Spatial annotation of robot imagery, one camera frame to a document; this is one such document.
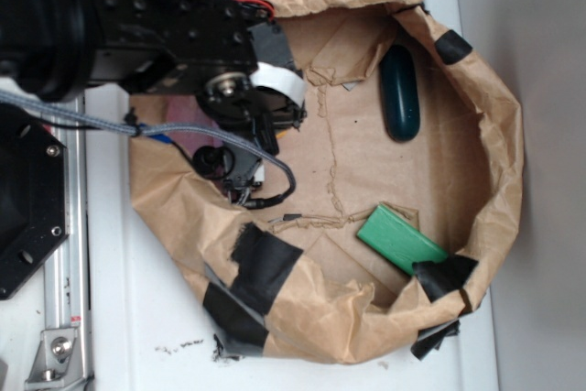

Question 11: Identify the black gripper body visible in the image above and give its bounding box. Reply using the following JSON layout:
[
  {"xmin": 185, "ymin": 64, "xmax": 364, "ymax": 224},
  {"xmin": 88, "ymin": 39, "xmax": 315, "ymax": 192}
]
[{"xmin": 197, "ymin": 24, "xmax": 307, "ymax": 156}]

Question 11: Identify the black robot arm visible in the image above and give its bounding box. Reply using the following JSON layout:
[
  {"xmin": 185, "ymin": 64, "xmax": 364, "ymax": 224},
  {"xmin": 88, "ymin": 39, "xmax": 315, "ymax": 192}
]
[{"xmin": 1, "ymin": 0, "xmax": 306, "ymax": 154}]

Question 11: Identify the dark green oblong capsule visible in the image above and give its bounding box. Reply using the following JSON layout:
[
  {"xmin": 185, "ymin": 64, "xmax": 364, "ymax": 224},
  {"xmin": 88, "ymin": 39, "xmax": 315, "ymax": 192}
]
[{"xmin": 379, "ymin": 45, "xmax": 421, "ymax": 143}]

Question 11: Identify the brown paper bag tray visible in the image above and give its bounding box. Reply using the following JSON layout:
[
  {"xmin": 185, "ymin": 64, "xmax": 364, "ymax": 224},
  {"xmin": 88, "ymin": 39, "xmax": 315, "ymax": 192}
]
[{"xmin": 129, "ymin": 0, "xmax": 524, "ymax": 364}]

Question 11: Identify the green rectangular block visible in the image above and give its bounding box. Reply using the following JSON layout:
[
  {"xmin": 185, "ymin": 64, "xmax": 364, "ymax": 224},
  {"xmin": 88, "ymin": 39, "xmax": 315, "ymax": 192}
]
[{"xmin": 356, "ymin": 204, "xmax": 449, "ymax": 276}]

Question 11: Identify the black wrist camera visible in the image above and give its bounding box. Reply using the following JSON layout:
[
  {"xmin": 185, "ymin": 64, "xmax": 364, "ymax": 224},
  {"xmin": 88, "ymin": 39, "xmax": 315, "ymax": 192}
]
[{"xmin": 191, "ymin": 134, "xmax": 262, "ymax": 204}]

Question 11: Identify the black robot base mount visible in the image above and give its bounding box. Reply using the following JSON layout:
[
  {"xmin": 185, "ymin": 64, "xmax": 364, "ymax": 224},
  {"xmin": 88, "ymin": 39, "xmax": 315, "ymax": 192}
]
[{"xmin": 1, "ymin": 104, "xmax": 68, "ymax": 300}]

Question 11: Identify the grey braided cable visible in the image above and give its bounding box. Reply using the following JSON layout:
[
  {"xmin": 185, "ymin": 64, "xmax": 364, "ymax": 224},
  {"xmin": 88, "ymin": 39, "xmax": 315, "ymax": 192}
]
[{"xmin": 0, "ymin": 87, "xmax": 298, "ymax": 212}]

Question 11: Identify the aluminium extrusion rail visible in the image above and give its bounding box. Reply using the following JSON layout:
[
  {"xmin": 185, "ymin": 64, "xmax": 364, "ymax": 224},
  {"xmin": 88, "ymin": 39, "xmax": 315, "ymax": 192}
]
[{"xmin": 39, "ymin": 113, "xmax": 93, "ymax": 390}]

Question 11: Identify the metal corner bracket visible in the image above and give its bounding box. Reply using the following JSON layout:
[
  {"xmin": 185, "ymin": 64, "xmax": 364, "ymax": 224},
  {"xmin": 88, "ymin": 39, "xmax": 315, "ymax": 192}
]
[{"xmin": 24, "ymin": 328, "xmax": 84, "ymax": 390}]

